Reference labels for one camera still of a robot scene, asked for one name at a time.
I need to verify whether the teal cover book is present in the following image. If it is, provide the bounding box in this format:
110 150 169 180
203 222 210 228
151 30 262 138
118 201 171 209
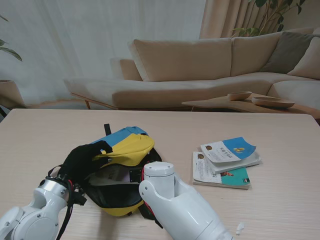
192 151 252 190

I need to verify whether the small wooden bowl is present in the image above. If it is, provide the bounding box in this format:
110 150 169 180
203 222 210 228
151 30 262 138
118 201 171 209
227 91 253 101

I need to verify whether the right arm red black cable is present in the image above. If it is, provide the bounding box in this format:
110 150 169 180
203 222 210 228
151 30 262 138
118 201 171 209
141 169 163 228

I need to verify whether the tall green leafy plant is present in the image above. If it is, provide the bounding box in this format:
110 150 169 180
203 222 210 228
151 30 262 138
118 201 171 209
231 0 308 38

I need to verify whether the wooden coffee table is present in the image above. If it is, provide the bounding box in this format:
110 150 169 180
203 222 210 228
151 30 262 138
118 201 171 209
181 92 320 118

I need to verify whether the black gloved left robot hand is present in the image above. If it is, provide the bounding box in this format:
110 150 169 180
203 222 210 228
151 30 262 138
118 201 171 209
59 140 113 185

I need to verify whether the large shallow wooden bowl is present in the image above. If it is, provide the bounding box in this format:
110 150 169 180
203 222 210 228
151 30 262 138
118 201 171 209
251 96 296 109

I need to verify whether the beige sofa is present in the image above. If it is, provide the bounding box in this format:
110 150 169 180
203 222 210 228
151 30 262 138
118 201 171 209
63 27 320 111

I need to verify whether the arm red black cable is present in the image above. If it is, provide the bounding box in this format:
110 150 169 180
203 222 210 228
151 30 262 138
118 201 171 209
56 179 76 240
141 169 163 228

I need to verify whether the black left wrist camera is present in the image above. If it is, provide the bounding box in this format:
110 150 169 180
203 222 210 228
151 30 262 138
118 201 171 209
72 192 88 207

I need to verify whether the brown plant pot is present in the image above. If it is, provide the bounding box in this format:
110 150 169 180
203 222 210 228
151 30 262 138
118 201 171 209
0 79 26 110

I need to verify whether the grey cushion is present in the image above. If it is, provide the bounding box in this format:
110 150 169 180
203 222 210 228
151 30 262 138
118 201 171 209
261 31 315 75

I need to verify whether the beige cushion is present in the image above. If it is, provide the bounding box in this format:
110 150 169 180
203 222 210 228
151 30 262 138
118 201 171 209
287 36 320 81

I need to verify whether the beige curtain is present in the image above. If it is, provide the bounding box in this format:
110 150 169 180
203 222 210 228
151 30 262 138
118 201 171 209
199 0 283 40

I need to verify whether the blue cover book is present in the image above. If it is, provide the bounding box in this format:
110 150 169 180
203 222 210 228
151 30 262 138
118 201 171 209
200 136 262 175

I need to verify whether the dark green long-leaf plant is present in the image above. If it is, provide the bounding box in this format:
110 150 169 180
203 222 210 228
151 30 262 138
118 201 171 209
0 16 23 63

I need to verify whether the left arm red black cable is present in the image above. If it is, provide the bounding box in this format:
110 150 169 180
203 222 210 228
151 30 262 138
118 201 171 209
56 179 76 240

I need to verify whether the blue and yellow school bag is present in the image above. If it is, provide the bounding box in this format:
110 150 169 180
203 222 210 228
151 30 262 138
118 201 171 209
47 123 163 221

